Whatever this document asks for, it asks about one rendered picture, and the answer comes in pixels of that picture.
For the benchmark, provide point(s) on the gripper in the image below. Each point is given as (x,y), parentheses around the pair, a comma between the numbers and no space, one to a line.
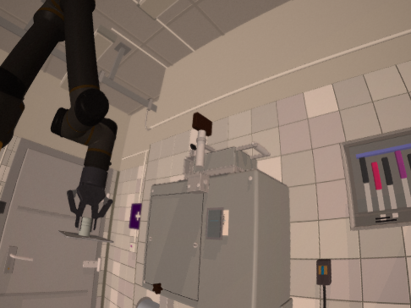
(93,184)

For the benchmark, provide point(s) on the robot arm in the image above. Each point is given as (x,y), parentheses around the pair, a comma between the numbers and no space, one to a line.
(80,48)

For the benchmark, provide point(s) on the grey room door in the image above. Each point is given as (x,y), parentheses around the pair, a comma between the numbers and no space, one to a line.
(41,192)

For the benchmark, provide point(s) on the white door hinge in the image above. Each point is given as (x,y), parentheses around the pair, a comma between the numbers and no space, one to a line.
(92,264)

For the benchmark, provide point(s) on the dark brown door latch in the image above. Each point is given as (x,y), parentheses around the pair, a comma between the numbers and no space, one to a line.
(157,288)

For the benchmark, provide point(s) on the grey bandsaw head body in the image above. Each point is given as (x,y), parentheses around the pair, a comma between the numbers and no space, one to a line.
(250,241)

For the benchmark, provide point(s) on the white round cap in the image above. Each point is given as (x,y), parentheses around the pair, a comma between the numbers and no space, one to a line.
(146,303)

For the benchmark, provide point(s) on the small black knob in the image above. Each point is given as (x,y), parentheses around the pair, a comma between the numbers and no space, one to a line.
(193,146)

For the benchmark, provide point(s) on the grey control box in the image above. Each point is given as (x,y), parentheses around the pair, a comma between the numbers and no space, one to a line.
(214,223)

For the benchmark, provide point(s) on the grey ribbed motor housing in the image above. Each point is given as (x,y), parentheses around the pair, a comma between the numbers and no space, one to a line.
(221,162)

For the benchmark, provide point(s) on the grey ceiling panel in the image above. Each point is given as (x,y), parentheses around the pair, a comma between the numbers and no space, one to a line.
(141,74)

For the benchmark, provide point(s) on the grey knife rack board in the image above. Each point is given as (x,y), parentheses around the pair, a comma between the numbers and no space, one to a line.
(362,221)

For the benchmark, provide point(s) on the blue magnetic bar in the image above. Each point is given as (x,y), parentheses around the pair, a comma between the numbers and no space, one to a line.
(379,153)

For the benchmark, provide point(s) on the purple wall sign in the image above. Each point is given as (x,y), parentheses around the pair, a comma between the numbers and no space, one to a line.
(135,216)

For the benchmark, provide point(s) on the white wall conduit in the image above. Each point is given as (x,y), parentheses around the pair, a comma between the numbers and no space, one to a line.
(145,180)

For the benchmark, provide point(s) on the grey post bracket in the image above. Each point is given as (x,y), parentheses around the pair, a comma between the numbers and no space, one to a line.
(197,183)

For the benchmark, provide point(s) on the grey ceiling rail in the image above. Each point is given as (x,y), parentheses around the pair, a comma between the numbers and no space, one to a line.
(128,93)

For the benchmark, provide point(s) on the grey rail hanger bracket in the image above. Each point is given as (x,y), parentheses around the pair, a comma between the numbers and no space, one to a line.
(120,48)

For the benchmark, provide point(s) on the black wall switch box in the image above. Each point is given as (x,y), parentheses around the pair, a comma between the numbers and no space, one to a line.
(323,271)

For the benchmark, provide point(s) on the white wall pipe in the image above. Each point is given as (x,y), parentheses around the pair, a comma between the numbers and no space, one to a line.
(289,71)

